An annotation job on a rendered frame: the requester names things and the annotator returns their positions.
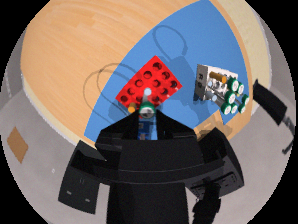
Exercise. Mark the blue bench mat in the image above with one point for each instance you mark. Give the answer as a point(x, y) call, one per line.
point(195, 34)

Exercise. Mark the red tube rack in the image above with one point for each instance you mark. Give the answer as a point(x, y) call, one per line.
point(154, 74)

